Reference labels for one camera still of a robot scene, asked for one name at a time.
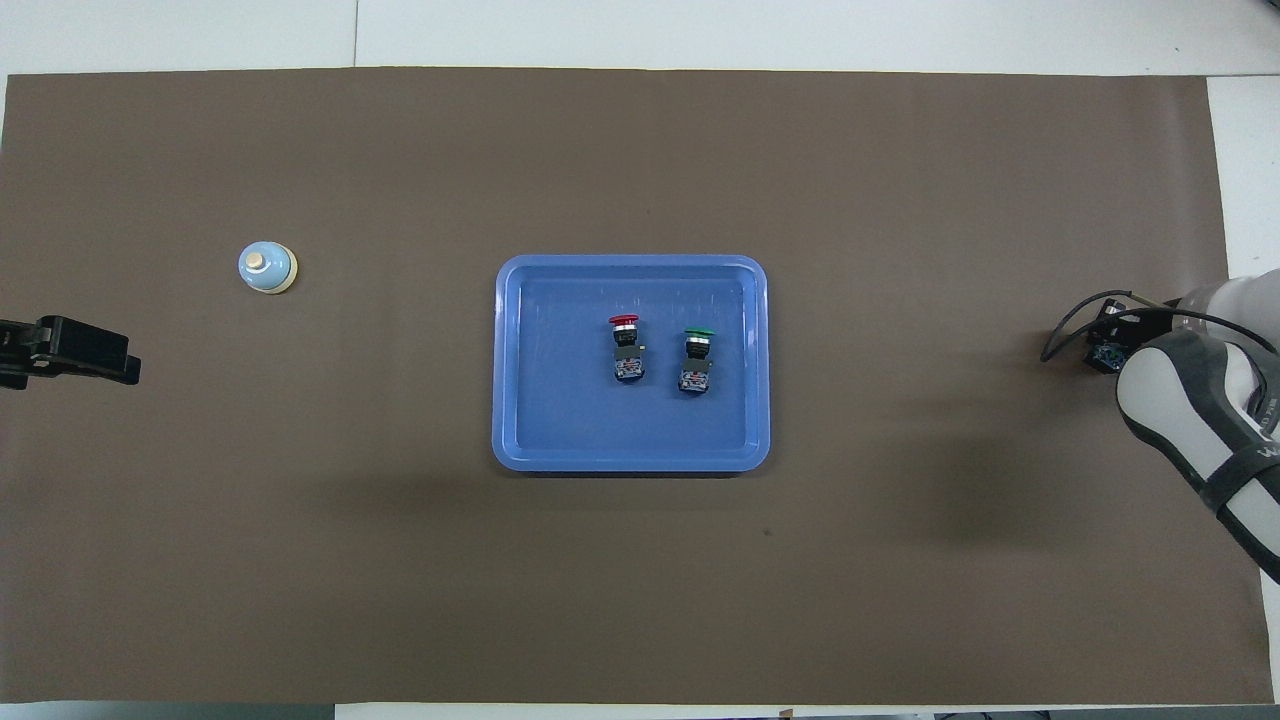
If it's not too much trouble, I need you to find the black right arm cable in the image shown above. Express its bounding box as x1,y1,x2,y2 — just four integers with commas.
1040,290,1280,363

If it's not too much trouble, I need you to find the red push button switch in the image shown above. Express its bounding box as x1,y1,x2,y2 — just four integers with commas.
608,314,647,385

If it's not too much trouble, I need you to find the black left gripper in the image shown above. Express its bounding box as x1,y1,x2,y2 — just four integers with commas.
0,316,142,391

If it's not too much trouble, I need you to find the brown table mat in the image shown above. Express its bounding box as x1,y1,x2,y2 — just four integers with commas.
0,67,1275,705

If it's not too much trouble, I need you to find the green push button switch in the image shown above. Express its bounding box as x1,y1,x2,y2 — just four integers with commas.
677,327,717,395

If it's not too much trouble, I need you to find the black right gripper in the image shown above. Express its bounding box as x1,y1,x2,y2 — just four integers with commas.
1098,298,1187,347

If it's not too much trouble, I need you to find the blue plastic tray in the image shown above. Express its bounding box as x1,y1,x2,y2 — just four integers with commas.
491,254,772,473

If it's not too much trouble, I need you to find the light blue service bell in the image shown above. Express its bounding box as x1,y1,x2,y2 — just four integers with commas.
238,241,299,296

